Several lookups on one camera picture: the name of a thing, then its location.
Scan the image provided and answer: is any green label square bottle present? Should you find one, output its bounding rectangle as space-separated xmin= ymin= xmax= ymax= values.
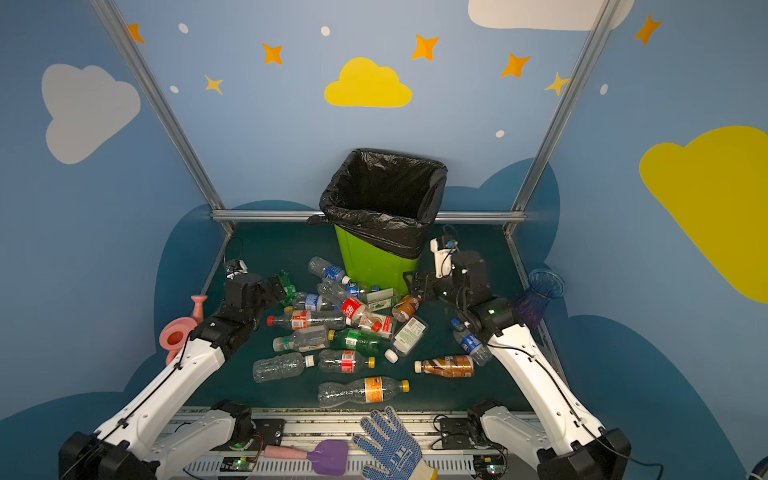
xmin=365 ymin=288 xmax=400 ymax=311

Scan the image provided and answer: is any blue dotted work glove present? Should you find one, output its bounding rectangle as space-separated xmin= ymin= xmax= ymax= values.
xmin=353 ymin=406 xmax=438 ymax=480

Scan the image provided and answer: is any clear bottle orange label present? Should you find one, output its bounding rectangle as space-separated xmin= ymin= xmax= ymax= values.
xmin=317 ymin=376 xmax=411 ymax=409

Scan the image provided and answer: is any clear bottle white cap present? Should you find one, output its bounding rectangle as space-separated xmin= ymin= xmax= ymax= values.
xmin=252 ymin=352 xmax=315 ymax=383

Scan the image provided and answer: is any square bottle white cap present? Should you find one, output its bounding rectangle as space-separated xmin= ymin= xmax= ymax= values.
xmin=384 ymin=316 xmax=428 ymax=364

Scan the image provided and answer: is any aluminium frame rail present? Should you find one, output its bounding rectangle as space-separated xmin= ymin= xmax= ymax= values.
xmin=211 ymin=209 xmax=526 ymax=224

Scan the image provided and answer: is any green bottle yellow cap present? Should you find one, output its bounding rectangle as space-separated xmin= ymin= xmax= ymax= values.
xmin=327 ymin=328 xmax=386 ymax=357

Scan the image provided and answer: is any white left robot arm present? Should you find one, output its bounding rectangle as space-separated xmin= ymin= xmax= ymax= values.
xmin=58 ymin=273 xmax=286 ymax=479

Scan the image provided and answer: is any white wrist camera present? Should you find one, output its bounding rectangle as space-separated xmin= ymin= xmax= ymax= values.
xmin=429 ymin=235 xmax=458 ymax=279
xmin=225 ymin=259 xmax=248 ymax=278

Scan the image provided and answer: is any clear bottle yellow cap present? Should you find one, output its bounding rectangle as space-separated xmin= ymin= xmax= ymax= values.
xmin=316 ymin=349 xmax=376 ymax=374

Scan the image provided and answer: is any blue label bottle behind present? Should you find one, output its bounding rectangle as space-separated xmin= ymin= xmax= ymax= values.
xmin=317 ymin=281 xmax=381 ymax=307

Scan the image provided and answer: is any clear bottle green cap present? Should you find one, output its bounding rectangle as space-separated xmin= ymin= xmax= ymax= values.
xmin=272 ymin=326 xmax=330 ymax=353

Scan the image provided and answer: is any red label juice bottle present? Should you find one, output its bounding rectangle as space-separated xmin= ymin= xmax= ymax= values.
xmin=341 ymin=297 xmax=395 ymax=340

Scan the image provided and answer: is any green plastic bin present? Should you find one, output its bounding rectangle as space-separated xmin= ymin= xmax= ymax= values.
xmin=335 ymin=226 xmax=419 ymax=296

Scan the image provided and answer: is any green plastic soda bottle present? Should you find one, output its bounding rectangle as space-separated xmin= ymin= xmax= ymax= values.
xmin=277 ymin=270 xmax=297 ymax=307

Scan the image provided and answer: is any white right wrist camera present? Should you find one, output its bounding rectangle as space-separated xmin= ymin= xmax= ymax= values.
xmin=429 ymin=235 xmax=458 ymax=279

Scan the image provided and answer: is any purple plastic vase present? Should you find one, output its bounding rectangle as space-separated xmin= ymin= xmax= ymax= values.
xmin=513 ymin=269 xmax=566 ymax=330

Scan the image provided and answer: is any pink toy watering can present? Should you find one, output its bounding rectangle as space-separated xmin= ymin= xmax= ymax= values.
xmin=159 ymin=295 xmax=207 ymax=365

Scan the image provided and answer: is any clear bottle red cap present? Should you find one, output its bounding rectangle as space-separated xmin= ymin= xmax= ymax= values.
xmin=266 ymin=310 xmax=347 ymax=330

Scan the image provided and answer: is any brown tea bottle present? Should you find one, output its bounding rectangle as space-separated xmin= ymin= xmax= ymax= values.
xmin=414 ymin=355 xmax=475 ymax=378

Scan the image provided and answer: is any clear bottle blue label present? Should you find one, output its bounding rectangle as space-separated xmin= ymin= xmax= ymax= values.
xmin=308 ymin=256 xmax=351 ymax=285

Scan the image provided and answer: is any small blue label bottle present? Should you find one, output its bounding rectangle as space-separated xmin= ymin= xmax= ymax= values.
xmin=451 ymin=318 xmax=493 ymax=366

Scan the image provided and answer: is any black bin liner bag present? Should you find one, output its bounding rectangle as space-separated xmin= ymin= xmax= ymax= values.
xmin=319 ymin=148 xmax=448 ymax=259

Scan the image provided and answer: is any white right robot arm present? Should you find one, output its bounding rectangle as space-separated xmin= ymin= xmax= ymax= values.
xmin=403 ymin=249 xmax=631 ymax=479

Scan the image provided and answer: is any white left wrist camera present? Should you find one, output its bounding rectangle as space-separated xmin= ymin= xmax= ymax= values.
xmin=225 ymin=259 xmax=248 ymax=278

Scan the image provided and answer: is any purple toy shovel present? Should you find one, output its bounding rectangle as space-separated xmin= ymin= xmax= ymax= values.
xmin=263 ymin=440 xmax=349 ymax=477

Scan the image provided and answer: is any brown sauce bottle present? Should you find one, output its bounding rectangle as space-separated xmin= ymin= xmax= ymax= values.
xmin=392 ymin=295 xmax=421 ymax=323

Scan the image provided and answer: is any blue label water bottle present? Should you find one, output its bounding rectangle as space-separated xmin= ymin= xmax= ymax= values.
xmin=292 ymin=292 xmax=336 ymax=311

